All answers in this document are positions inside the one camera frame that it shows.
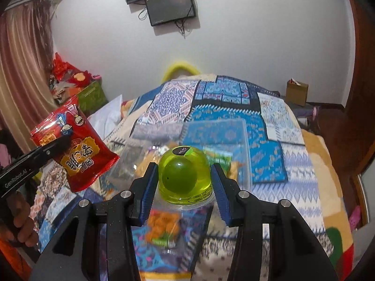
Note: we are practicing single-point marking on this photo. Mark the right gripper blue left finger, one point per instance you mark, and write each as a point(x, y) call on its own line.
point(144, 190)

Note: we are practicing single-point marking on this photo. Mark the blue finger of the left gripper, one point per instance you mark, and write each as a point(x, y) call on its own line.
point(23, 169)

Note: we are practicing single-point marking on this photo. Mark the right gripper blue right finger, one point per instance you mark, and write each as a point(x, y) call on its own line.
point(226, 191)

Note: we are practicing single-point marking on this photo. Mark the green jelly cup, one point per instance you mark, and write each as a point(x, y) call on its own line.
point(184, 176)

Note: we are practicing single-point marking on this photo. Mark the red noodle snack bag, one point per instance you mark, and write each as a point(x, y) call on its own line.
point(87, 157)

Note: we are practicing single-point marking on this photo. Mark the left hand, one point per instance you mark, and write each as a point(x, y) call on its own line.
point(21, 211)

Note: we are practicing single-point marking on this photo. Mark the green snack packet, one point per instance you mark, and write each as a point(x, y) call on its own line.
point(221, 157)

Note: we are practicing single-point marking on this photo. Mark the orange puffs clear bag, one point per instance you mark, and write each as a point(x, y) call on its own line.
point(163, 228)

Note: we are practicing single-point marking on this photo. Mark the clear plastic storage box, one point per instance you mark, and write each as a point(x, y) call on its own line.
point(148, 143)

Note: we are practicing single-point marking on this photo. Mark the patchwork patterned bedspread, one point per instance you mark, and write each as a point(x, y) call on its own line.
point(286, 233)

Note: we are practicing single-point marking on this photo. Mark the white pillow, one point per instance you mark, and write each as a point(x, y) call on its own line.
point(105, 120)

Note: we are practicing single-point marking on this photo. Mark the green storage box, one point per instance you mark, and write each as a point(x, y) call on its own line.
point(91, 98)

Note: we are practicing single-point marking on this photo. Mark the brown paper bag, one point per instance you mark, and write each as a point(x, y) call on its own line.
point(296, 92)

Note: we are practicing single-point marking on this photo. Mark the striped beige curtain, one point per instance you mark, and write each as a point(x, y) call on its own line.
point(26, 65)

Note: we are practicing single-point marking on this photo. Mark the wall mounted black monitor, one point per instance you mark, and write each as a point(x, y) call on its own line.
point(166, 11)

